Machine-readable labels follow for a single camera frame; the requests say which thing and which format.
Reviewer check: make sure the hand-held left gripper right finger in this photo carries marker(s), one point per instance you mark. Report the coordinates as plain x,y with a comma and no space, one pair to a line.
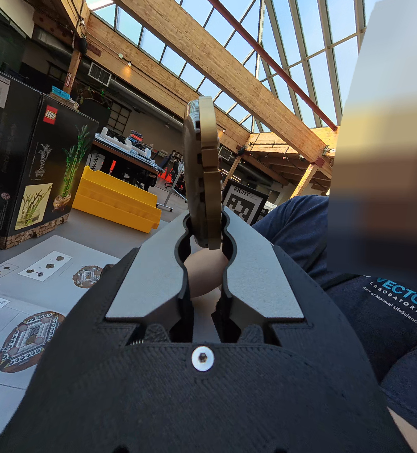
261,283

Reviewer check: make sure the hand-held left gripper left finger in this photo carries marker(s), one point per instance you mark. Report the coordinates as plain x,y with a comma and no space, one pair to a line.
148,283

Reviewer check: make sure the round gold lego base model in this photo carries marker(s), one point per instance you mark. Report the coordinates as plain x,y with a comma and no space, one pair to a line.
205,170

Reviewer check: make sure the person's right forearm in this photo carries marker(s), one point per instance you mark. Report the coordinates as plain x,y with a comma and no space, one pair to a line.
205,276

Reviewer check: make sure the lego instruction booklet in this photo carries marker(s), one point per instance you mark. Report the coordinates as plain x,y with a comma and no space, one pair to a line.
17,300

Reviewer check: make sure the lego set box bamboo picture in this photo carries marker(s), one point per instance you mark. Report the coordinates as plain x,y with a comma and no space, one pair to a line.
35,159

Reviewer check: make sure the framed black white marker sign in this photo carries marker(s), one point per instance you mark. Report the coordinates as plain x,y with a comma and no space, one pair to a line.
244,205

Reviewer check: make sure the person's blue sweater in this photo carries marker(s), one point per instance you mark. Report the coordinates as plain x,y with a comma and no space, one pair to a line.
371,318

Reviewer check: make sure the wooden roof beam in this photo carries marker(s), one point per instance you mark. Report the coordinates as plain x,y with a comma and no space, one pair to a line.
229,70

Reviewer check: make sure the red steel pipe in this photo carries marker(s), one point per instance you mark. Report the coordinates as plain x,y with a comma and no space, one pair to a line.
265,58

